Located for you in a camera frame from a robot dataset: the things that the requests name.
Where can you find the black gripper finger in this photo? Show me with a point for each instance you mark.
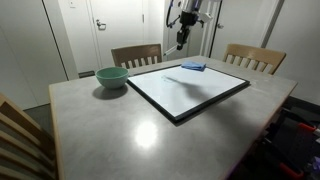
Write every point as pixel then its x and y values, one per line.
pixel 186 36
pixel 179 38

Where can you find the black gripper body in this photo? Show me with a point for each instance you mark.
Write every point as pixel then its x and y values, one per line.
pixel 187 20

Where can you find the black framed whiteboard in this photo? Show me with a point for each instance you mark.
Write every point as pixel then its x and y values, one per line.
pixel 186 88

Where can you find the mint green bowl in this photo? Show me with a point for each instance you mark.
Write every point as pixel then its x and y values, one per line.
pixel 111 78

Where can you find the folded blue cloth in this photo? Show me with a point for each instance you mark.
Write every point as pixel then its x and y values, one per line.
pixel 193 65

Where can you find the round silver door knob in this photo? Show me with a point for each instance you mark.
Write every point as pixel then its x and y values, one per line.
pixel 220 25

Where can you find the dark brown wooden chair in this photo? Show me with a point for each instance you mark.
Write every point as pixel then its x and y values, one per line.
pixel 133 51

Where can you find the white door with round knob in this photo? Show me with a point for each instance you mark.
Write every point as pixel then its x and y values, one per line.
pixel 243 26

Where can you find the light wooden slatted chair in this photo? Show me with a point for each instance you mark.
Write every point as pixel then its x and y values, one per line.
pixel 253 51
pixel 20 133

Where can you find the small white wall switch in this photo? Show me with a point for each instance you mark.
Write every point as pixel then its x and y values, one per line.
pixel 72 3

